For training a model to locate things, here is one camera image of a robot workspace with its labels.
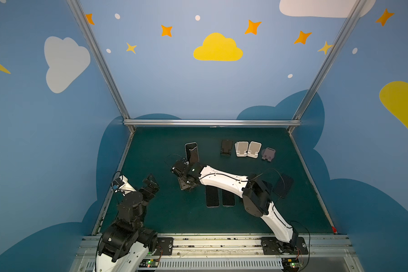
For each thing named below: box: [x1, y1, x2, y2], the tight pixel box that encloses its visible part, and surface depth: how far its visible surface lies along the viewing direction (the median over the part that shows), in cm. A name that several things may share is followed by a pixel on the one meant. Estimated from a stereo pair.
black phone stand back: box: [220, 139, 233, 157], surface depth 107 cm
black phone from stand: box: [272, 172, 295, 199], surface depth 97 cm
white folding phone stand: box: [247, 141, 262, 159], surface depth 106 cm
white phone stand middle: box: [234, 141, 249, 157], surface depth 106 cm
